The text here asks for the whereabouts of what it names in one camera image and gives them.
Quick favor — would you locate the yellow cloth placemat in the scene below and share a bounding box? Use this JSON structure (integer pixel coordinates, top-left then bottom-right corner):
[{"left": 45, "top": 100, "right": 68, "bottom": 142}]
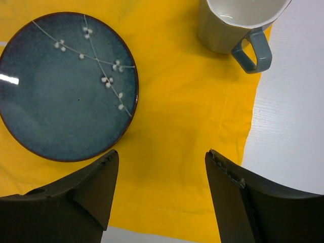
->
[{"left": 1, "top": 1, "right": 260, "bottom": 242}]

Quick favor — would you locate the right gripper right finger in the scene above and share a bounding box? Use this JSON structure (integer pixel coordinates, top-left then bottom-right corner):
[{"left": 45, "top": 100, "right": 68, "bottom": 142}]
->
[{"left": 205, "top": 149, "right": 323, "bottom": 242}]

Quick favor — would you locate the grey blue ceramic mug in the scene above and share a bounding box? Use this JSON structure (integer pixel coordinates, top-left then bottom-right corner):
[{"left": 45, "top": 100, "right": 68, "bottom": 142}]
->
[{"left": 198, "top": 0, "right": 291, "bottom": 74}]

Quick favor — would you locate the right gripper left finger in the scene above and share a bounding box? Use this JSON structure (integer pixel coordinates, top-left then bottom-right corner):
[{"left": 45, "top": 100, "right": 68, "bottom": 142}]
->
[{"left": 1, "top": 150, "right": 119, "bottom": 242}]

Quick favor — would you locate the blue ceramic plate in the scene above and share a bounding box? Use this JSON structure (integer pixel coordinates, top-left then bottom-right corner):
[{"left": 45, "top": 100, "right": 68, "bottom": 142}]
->
[{"left": 1, "top": 12, "right": 139, "bottom": 162}]

